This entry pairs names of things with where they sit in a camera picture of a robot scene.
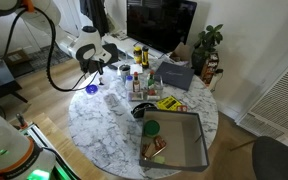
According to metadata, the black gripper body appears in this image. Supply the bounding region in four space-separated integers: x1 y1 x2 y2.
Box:
79 52 103 74

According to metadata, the transparent plastic bucket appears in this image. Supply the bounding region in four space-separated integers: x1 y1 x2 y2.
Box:
98 75 111 90

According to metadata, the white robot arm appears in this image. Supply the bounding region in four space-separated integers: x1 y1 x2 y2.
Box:
0 0 113 180

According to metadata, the black remote control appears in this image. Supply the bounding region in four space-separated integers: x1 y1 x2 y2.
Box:
107 64 118 70

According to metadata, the blue plastic lid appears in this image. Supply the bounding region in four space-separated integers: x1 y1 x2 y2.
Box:
86 84 98 94

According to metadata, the grey chair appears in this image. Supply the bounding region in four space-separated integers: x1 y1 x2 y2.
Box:
103 43 118 64

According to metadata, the white tv stand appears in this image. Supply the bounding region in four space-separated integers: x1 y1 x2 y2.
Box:
102 34 166 59

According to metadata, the white blue-capped bottle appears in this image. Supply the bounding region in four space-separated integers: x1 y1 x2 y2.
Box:
125 75 133 92

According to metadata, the white paper napkin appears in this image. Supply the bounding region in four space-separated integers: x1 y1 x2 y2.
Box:
130 64 143 74

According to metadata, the yellow-capped supplement bottle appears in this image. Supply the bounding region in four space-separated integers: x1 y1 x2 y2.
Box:
133 46 142 64

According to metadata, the hot sauce bottle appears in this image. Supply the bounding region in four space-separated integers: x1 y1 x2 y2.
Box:
133 72 140 92

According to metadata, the green glass bottle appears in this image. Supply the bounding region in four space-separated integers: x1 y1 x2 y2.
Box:
148 70 155 89

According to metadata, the cardboard box on floor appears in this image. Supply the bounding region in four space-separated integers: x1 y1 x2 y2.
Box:
3 48 29 66

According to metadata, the black computer monitor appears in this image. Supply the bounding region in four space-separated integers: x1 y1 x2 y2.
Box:
126 0 197 52

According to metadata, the green round lid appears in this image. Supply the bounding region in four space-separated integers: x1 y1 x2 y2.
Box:
144 120 160 137

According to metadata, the yellow black packet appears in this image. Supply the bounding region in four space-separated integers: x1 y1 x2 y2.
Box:
156 96 181 111

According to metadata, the dark grey flat box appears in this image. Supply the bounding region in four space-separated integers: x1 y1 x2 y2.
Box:
155 62 194 91

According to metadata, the red snack packet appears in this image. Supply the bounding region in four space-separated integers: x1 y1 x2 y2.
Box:
154 135 166 150

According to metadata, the large grey open box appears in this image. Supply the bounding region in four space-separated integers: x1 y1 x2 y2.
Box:
139 110 209 172

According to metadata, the potted green plant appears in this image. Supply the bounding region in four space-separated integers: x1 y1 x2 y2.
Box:
192 24 223 76

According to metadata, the dark round chair seat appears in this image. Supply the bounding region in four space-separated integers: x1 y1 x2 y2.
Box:
252 136 288 180

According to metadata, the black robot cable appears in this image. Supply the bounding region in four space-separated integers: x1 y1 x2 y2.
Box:
0 6 100 93

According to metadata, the white wall vent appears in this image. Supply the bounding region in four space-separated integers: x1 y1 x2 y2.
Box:
237 67 288 138

